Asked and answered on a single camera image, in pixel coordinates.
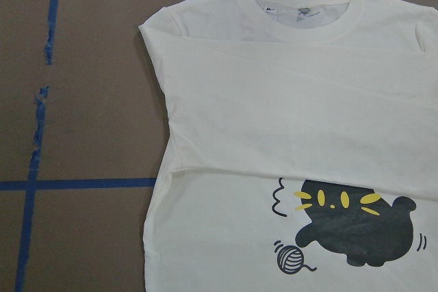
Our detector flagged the cream long-sleeve cat shirt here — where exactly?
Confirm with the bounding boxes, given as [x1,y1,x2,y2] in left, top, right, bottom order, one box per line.
[140,0,437,291]

